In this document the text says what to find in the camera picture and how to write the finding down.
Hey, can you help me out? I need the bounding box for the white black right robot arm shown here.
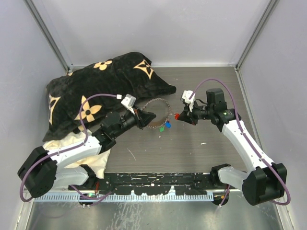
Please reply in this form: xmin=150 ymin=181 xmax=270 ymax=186
xmin=176 ymin=88 xmax=287 ymax=206

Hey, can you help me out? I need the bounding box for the black floral plush blanket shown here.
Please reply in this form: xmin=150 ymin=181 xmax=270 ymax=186
xmin=43 ymin=52 xmax=177 ymax=142

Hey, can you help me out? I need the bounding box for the aluminium frame post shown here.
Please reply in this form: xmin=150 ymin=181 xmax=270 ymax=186
xmin=24 ymin=0 xmax=74 ymax=72
xmin=235 ymin=0 xmax=279 ymax=70

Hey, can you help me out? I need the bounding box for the red key tag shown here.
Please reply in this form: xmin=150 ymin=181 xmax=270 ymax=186
xmin=174 ymin=113 xmax=180 ymax=120

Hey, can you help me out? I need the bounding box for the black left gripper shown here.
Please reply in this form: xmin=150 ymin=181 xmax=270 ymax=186
xmin=112 ymin=104 xmax=155 ymax=138

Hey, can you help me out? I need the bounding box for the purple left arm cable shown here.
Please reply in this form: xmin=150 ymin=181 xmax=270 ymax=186
xmin=19 ymin=93 xmax=122 ymax=207

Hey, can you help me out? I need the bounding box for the left aluminium frame post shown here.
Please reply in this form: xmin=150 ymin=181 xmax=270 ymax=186
xmin=24 ymin=0 xmax=74 ymax=72

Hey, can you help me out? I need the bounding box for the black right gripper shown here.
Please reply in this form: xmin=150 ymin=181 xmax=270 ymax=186
xmin=178 ymin=99 xmax=214 ymax=126

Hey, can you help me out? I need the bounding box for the blue key tag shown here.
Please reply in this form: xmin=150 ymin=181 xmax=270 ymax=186
xmin=165 ymin=121 xmax=171 ymax=128

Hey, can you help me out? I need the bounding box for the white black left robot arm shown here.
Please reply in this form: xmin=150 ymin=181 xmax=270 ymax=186
xmin=17 ymin=107 xmax=156 ymax=198

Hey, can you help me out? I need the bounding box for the right aluminium frame post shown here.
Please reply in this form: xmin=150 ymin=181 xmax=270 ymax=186
xmin=235 ymin=0 xmax=279 ymax=70

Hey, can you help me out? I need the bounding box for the cream white cloth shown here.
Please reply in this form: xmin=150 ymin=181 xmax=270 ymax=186
xmin=43 ymin=132 xmax=111 ymax=179

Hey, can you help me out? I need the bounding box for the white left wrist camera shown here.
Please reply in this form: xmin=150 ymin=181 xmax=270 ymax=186
xmin=121 ymin=94 xmax=136 ymax=114

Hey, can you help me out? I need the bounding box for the blue slotted cable duct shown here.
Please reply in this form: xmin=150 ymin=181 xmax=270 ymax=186
xmin=34 ymin=190 xmax=214 ymax=202

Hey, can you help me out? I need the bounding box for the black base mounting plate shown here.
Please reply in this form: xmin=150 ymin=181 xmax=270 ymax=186
xmin=76 ymin=172 xmax=227 ymax=196

